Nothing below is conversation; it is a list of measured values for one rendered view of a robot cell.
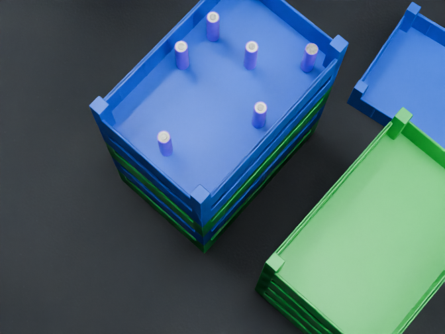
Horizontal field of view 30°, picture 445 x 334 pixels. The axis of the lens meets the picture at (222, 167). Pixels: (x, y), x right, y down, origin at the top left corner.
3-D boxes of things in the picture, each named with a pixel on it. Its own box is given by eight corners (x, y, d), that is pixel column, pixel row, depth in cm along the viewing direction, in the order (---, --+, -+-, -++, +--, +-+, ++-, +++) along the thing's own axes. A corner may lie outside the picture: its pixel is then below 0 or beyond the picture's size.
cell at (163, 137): (165, 141, 116) (163, 126, 110) (175, 149, 116) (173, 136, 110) (157, 150, 116) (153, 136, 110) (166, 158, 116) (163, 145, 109)
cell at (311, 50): (321, 48, 113) (315, 66, 119) (310, 40, 113) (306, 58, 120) (312, 57, 113) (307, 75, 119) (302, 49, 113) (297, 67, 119)
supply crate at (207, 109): (236, -20, 123) (238, -47, 116) (341, 65, 120) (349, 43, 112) (96, 123, 117) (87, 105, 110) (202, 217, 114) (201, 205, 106)
